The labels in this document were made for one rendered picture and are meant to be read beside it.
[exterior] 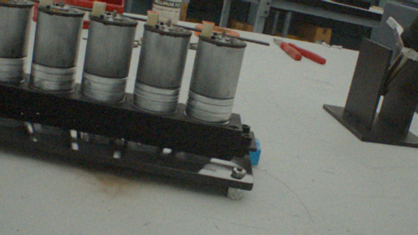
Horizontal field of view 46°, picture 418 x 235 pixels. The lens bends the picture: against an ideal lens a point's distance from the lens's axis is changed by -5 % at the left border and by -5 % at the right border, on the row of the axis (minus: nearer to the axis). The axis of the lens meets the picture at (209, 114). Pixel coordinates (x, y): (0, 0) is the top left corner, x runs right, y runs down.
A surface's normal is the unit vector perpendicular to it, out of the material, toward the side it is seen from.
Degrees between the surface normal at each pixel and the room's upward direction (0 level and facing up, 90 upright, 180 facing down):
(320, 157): 0
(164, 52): 90
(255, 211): 0
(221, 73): 90
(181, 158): 0
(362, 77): 90
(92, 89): 90
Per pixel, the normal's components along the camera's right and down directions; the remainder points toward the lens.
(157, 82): 0.04, 0.30
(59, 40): 0.36, 0.34
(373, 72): -0.96, -0.13
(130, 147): 0.19, -0.94
